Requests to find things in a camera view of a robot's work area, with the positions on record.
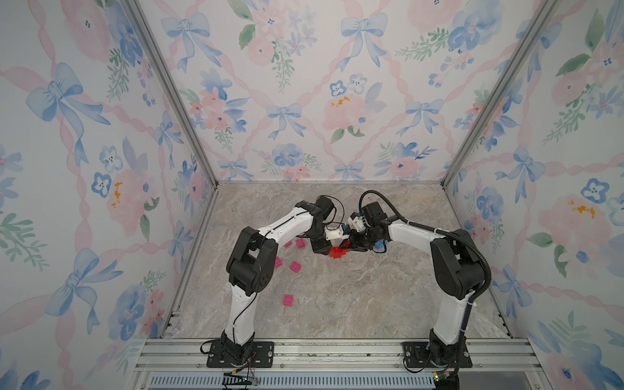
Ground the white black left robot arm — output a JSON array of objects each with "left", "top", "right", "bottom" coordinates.
[{"left": 217, "top": 195, "right": 335, "bottom": 367}]

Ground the aluminium corner post left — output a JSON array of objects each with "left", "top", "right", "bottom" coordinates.
[{"left": 121, "top": 0, "right": 219, "bottom": 191}]

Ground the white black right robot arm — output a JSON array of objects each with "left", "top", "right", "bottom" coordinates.
[{"left": 348, "top": 201, "right": 492, "bottom": 367}]

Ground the black left camera cable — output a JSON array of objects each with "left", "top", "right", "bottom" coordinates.
[{"left": 318, "top": 194, "right": 346, "bottom": 230}]

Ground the aluminium corner post right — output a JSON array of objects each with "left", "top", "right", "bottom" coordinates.
[{"left": 440, "top": 0, "right": 561, "bottom": 190}]

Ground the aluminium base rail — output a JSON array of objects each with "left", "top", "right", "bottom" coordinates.
[{"left": 127, "top": 339, "right": 553, "bottom": 389}]

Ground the red 2x4 lego brick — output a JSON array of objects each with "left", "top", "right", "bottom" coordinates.
[{"left": 329, "top": 247, "right": 350, "bottom": 259}]

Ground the aluminium corner post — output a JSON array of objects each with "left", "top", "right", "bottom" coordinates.
[
  {"left": 121, "top": 0, "right": 219, "bottom": 191},
  {"left": 440, "top": 0, "right": 561, "bottom": 190}
]

